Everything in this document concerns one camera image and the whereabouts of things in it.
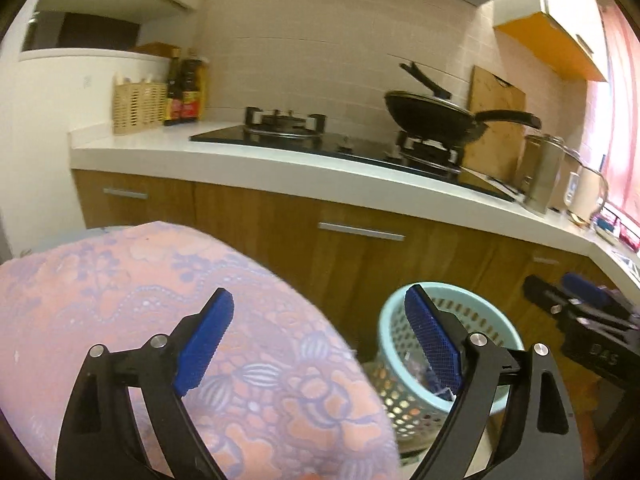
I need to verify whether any steel thermos jug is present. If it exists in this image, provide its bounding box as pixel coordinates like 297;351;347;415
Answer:
514;134;582;216

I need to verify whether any silver drawer handle left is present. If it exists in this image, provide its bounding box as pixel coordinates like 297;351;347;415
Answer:
103;188;149;200

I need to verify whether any pink window curtain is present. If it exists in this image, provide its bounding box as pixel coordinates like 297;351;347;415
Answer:
580;4;639;222

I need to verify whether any beige plastic basket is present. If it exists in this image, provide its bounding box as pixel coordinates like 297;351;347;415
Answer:
112;81;167;134

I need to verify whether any red label sauce bottle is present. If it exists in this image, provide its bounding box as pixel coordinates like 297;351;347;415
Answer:
180;49;208;122

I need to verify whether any black frying pan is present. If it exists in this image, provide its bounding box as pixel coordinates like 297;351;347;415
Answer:
384;62;541;148

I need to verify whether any orange wall cabinet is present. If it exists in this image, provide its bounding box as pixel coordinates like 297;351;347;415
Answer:
494;0;608;82

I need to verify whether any silver drawer handle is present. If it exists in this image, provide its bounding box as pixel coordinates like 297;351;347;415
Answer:
318;221;405;242
103;188;149;200

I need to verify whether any black gas stove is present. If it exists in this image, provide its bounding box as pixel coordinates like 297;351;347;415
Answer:
190;106;515;203

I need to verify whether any dark sauce bottle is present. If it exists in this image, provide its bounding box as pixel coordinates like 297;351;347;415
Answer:
163;48;182;126

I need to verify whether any wooden kitchen cabinet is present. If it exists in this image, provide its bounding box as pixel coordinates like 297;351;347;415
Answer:
73;170;612;361

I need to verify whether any beige electric kettle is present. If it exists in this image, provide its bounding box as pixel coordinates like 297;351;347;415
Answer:
565;166;608;226

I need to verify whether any wooden cutting board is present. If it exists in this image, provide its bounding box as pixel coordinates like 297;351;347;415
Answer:
462;65;526;183

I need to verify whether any pink floral tablecloth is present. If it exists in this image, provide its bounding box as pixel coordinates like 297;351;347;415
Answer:
1;222;400;479

